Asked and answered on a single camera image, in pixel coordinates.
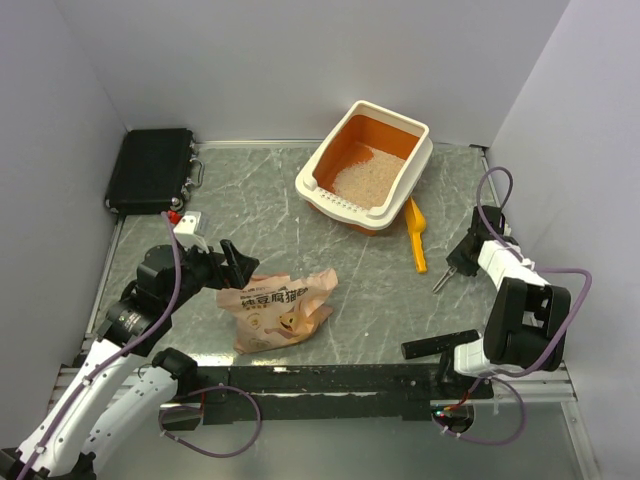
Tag clean litter granules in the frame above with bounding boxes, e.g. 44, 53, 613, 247
332, 144, 405, 210

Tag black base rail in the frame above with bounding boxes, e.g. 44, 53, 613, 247
165, 363, 474, 425

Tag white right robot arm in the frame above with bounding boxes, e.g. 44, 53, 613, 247
433, 205, 571, 399

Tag black hard case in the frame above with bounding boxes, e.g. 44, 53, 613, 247
104, 128, 205, 216

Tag metal bag clip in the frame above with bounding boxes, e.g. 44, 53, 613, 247
432, 267, 456, 294

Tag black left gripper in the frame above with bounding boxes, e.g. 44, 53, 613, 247
164, 238, 258, 312

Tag white orange litter box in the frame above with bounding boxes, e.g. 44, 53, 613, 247
295, 100, 433, 235

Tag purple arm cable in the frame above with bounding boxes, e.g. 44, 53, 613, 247
432, 167, 594, 446
19, 209, 264, 471

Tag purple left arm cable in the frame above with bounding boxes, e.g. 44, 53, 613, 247
19, 209, 264, 471

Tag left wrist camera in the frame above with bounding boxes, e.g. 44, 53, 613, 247
168, 211, 209, 252

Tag pink cat litter bag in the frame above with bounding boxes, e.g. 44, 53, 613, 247
216, 268, 338, 355

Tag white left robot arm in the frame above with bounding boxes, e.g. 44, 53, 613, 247
1, 240, 259, 479

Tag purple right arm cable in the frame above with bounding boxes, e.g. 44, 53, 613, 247
432, 167, 594, 446

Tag yellow plastic litter scoop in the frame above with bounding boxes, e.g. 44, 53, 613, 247
404, 197, 428, 274

